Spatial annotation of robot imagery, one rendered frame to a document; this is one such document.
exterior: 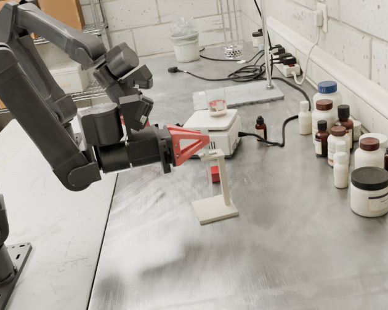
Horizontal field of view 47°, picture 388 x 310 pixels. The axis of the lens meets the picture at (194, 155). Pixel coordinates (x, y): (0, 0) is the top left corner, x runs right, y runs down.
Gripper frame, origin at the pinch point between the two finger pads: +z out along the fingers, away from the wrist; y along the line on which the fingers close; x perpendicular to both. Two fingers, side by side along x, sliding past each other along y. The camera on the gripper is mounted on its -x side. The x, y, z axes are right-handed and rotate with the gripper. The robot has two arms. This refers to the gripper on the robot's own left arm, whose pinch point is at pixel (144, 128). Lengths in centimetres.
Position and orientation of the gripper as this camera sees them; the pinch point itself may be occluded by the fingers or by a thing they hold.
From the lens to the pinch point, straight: 123.1
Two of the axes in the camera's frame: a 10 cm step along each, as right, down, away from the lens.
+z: 5.5, 8.0, 2.2
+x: -7.7, 4.0, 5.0
